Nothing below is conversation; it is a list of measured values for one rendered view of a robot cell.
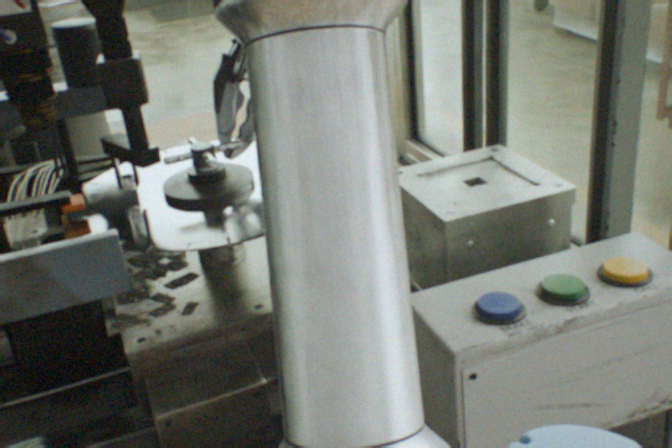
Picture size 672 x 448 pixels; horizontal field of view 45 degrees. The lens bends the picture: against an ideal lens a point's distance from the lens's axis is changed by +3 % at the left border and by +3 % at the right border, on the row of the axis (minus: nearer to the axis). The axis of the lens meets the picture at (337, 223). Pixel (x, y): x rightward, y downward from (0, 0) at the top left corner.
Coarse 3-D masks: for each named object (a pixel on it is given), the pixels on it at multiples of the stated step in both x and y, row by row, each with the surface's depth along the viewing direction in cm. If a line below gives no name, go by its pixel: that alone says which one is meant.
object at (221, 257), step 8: (216, 248) 97; (224, 248) 98; (232, 248) 98; (240, 248) 99; (200, 256) 99; (208, 256) 98; (216, 256) 98; (224, 256) 98; (232, 256) 99; (240, 256) 100; (208, 264) 99; (216, 264) 98; (224, 264) 99; (232, 264) 99
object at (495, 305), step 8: (488, 296) 77; (496, 296) 76; (504, 296) 76; (512, 296) 76; (480, 304) 75; (488, 304) 75; (496, 304) 75; (504, 304) 75; (512, 304) 75; (520, 304) 75; (480, 312) 75; (488, 312) 74; (496, 312) 74; (504, 312) 74; (512, 312) 74
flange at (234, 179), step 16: (176, 176) 98; (192, 176) 94; (208, 176) 94; (224, 176) 96; (240, 176) 96; (176, 192) 94; (192, 192) 93; (208, 192) 93; (224, 192) 93; (240, 192) 93
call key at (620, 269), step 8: (608, 264) 80; (616, 264) 80; (624, 264) 80; (632, 264) 80; (640, 264) 79; (608, 272) 79; (616, 272) 79; (624, 272) 78; (632, 272) 78; (640, 272) 78; (616, 280) 78; (624, 280) 78; (632, 280) 78; (640, 280) 78
